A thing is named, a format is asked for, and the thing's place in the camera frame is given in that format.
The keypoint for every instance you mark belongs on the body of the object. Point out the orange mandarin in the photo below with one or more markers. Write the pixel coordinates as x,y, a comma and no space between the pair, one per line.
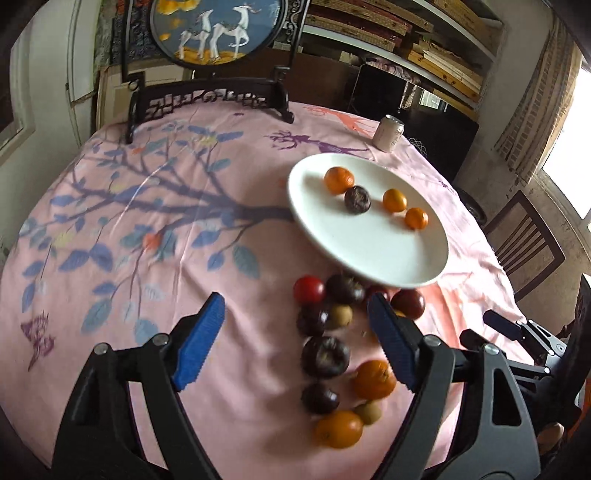
373,380

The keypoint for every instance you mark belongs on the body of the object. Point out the dark passion fruit on plate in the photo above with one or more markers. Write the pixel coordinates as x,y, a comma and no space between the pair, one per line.
357,200

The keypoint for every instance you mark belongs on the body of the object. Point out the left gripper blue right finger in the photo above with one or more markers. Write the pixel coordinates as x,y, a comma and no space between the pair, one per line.
399,347

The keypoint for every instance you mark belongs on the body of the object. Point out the wooden bookshelf with books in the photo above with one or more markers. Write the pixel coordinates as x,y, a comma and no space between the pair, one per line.
447,47

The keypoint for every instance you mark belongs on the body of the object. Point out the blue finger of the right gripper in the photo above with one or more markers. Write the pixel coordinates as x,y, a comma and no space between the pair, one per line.
474,343
507,328

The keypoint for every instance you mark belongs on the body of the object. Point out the brown longan fruit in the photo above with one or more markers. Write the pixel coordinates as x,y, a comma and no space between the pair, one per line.
370,412

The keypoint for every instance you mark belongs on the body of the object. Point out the dark wooden chair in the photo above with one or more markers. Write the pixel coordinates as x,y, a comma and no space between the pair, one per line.
527,240

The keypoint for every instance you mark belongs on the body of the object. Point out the small brown longan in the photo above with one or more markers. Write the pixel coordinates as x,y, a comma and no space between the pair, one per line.
340,316

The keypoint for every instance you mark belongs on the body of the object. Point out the white drink can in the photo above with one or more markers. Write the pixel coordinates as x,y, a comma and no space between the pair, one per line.
388,133

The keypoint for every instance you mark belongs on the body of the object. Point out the white round plate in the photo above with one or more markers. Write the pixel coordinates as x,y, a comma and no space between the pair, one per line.
376,245

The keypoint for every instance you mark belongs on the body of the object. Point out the dark red plum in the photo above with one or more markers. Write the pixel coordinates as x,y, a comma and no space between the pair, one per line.
410,303

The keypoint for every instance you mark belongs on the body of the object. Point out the large dark passion fruit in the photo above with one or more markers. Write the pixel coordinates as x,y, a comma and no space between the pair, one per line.
325,357

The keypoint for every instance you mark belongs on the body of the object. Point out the pink printed tablecloth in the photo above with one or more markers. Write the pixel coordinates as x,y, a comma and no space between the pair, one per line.
132,237

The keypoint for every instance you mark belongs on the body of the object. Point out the large mandarin on plate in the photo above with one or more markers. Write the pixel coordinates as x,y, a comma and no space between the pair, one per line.
338,180

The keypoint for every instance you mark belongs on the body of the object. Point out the red cherry tomato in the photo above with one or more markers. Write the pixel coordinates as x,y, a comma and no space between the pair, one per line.
308,290

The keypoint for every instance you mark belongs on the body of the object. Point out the dark carved wooden stand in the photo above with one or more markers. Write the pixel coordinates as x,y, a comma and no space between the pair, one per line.
151,102

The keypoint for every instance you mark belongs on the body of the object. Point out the round deer painting screen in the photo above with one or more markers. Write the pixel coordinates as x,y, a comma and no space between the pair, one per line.
209,33

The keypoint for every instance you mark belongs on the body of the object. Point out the red tomato near plate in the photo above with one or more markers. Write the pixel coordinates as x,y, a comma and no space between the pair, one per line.
376,289

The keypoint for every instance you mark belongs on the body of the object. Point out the smooth orange fruit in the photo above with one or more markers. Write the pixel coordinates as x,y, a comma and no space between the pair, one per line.
339,430

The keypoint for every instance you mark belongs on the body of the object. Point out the small orange on plate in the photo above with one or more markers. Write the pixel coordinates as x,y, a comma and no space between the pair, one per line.
394,201

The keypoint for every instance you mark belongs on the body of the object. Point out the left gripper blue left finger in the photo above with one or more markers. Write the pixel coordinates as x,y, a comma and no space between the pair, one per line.
193,337

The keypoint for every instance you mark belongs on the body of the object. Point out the small mandarin on plate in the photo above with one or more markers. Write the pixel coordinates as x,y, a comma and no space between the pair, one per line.
416,218

